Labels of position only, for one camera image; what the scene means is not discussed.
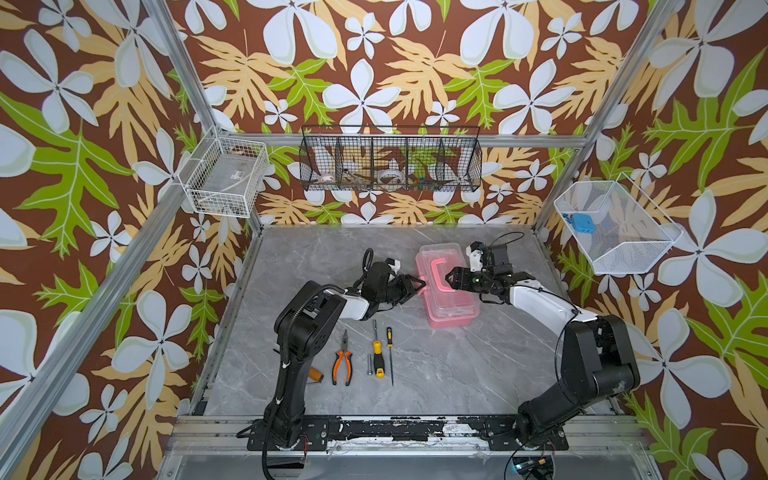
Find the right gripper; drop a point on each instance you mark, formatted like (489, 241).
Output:
(466, 279)

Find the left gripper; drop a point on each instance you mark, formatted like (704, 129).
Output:
(407, 286)

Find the pink plastic tool box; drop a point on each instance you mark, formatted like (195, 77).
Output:
(446, 307)

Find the thin black yellow screwdriver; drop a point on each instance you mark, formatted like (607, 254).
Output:
(389, 335)

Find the yellow black nut driver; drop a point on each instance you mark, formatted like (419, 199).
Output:
(378, 359)

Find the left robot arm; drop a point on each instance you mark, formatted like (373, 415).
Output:
(305, 325)

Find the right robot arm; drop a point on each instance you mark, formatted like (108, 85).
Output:
(596, 359)

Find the blue object in basket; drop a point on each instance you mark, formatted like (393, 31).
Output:
(582, 223)

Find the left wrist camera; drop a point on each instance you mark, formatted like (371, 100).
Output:
(394, 266)

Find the orange handled pliers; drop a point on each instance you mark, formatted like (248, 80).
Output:
(343, 358)

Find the orange handled screwdriver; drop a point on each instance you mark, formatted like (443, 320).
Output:
(315, 375)

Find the black wire basket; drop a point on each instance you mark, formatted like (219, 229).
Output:
(372, 157)

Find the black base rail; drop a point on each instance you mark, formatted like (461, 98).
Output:
(317, 432)

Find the white wire basket right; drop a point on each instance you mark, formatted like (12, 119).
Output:
(633, 233)

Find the white wire basket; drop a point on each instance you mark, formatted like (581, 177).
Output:
(223, 175)
(633, 233)

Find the white wire basket left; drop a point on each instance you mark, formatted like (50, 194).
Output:
(223, 175)

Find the aluminium frame post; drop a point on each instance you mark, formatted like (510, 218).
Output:
(160, 13)

